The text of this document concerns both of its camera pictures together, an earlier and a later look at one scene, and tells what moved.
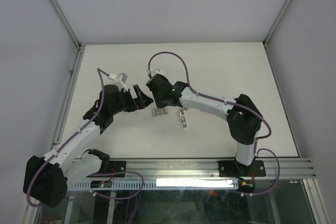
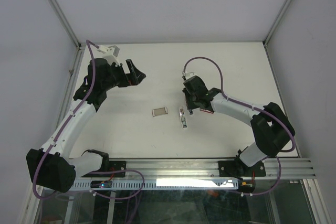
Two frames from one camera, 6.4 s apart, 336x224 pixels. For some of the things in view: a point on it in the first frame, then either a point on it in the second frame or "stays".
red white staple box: (158, 111) stays
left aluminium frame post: (60, 11) stays
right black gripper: (159, 104) to (189, 104)
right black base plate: (233, 168) stays
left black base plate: (115, 166) stays
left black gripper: (141, 100) to (136, 75)
